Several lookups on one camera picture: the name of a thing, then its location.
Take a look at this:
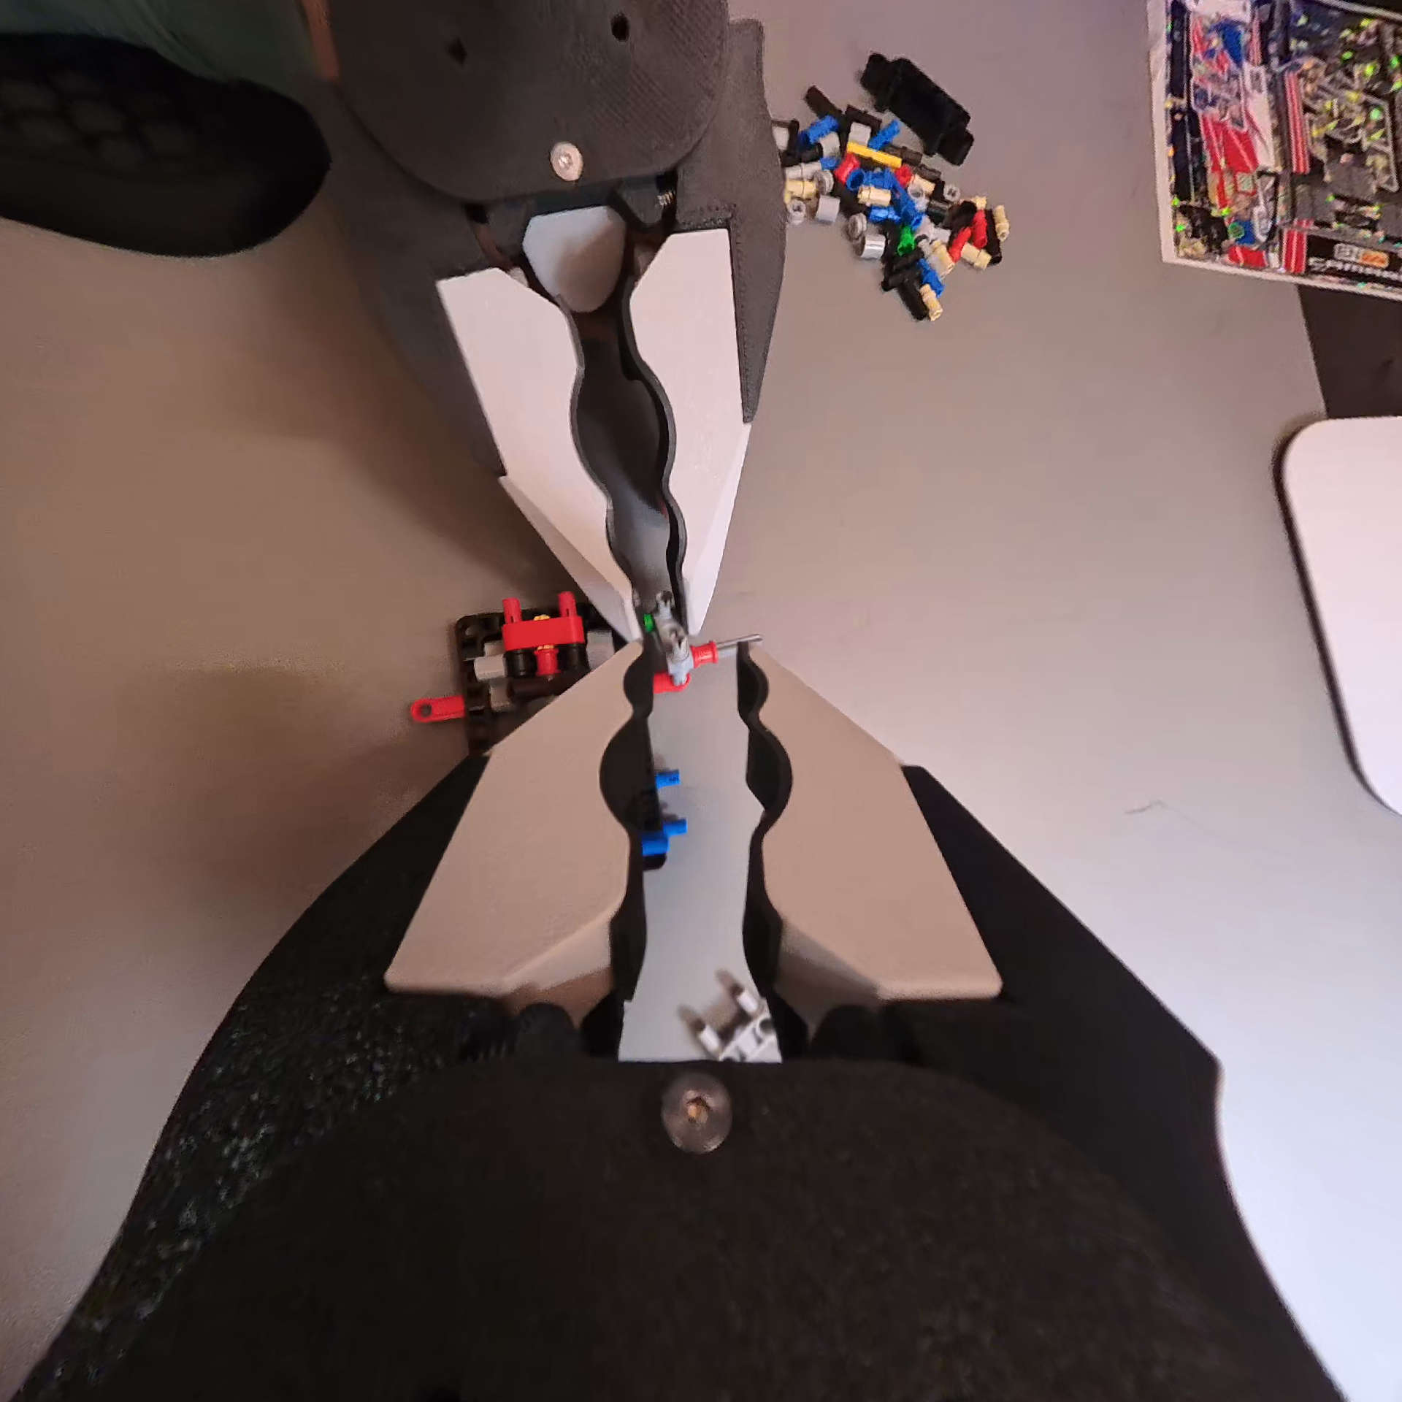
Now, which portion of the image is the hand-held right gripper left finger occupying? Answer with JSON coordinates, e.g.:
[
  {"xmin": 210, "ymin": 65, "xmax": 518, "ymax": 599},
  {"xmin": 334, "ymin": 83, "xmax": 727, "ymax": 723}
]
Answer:
[{"xmin": 382, "ymin": 639, "xmax": 655, "ymax": 1030}]

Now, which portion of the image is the lego instruction booklet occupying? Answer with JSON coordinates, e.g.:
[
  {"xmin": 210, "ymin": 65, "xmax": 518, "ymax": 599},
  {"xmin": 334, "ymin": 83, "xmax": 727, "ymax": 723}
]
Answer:
[{"xmin": 1146, "ymin": 0, "xmax": 1402, "ymax": 302}]

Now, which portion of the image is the black lego panel piece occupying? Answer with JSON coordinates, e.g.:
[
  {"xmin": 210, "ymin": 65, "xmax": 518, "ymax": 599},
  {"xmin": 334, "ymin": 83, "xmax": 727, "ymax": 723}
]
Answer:
[{"xmin": 857, "ymin": 51, "xmax": 976, "ymax": 167}]

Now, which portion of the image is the black wrist rest pad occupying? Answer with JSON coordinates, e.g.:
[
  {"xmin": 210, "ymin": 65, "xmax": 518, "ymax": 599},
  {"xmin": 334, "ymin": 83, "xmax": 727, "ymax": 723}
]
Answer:
[{"xmin": 0, "ymin": 31, "xmax": 332, "ymax": 258}]

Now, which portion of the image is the grey lego connector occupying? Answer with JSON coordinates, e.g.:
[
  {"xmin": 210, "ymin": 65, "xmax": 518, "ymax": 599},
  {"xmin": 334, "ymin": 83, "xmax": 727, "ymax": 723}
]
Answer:
[{"xmin": 679, "ymin": 968, "xmax": 781, "ymax": 1060}]

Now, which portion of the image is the pile of small lego pieces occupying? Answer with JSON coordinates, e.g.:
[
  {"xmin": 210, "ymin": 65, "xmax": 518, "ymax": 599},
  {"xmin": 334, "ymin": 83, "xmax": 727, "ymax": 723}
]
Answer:
[{"xmin": 771, "ymin": 85, "xmax": 1010, "ymax": 320}]

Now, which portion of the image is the small grey lego axle assembly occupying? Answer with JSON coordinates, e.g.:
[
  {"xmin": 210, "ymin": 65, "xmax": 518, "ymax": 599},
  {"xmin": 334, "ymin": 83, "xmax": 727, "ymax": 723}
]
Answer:
[{"xmin": 639, "ymin": 591, "xmax": 761, "ymax": 693}]

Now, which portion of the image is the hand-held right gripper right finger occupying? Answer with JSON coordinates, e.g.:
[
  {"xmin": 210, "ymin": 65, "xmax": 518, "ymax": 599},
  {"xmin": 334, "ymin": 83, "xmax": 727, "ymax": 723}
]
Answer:
[{"xmin": 735, "ymin": 639, "xmax": 1002, "ymax": 1040}]

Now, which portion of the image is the person's left forearm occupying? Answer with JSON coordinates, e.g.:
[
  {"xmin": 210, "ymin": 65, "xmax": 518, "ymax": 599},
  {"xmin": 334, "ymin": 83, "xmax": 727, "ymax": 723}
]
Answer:
[{"xmin": 0, "ymin": 0, "xmax": 328, "ymax": 49}]

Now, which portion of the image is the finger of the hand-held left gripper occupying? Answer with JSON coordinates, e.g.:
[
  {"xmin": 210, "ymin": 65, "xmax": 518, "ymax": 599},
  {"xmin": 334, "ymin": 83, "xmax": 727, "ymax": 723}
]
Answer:
[
  {"xmin": 436, "ymin": 270, "xmax": 663, "ymax": 647},
  {"xmin": 623, "ymin": 223, "xmax": 755, "ymax": 635}
]

